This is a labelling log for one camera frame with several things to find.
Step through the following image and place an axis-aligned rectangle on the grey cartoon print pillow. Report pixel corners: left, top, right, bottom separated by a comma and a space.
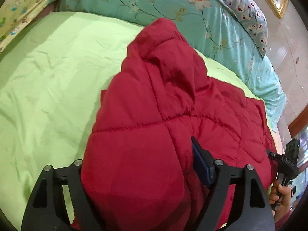
218, 0, 268, 57

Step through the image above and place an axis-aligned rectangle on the person's right hand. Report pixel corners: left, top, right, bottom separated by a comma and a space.
269, 180, 291, 222

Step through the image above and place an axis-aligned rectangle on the light green bed sheet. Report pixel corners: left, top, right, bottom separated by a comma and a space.
1, 12, 259, 228

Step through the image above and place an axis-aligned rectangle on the red quilted puffer jacket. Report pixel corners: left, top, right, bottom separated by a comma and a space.
81, 18, 277, 230

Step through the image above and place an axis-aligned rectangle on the teal floral quilt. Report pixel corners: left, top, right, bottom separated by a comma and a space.
59, 0, 287, 130

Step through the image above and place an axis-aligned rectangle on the yellow cartoon print blanket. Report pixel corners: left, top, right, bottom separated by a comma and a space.
1, 0, 54, 51

